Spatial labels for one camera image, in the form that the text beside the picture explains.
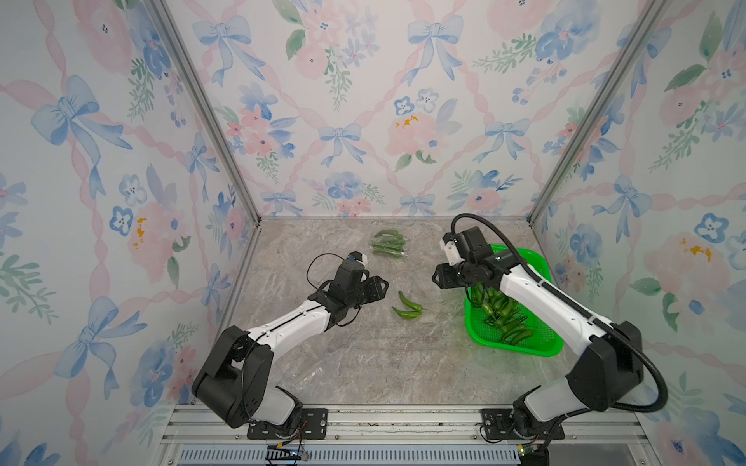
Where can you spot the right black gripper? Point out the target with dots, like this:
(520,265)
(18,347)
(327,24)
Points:
(443,280)

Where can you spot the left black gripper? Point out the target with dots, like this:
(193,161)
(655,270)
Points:
(376,291)

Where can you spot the clear pepper container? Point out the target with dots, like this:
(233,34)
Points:
(410,306)
(390,242)

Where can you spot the bright green plastic basket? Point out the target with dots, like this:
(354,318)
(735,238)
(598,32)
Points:
(545,342)

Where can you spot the green peppers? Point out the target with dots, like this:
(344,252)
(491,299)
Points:
(501,313)

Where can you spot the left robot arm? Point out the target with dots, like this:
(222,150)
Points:
(233,381)

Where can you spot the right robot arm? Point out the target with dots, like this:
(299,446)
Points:
(608,364)

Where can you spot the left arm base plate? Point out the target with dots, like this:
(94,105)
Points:
(306,423)

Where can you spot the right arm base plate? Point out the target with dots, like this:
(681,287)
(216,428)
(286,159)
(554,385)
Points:
(501,424)

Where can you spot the aluminium front rail frame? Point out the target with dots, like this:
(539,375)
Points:
(401,435)

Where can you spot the left aluminium corner post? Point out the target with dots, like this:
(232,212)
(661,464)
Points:
(184,64)

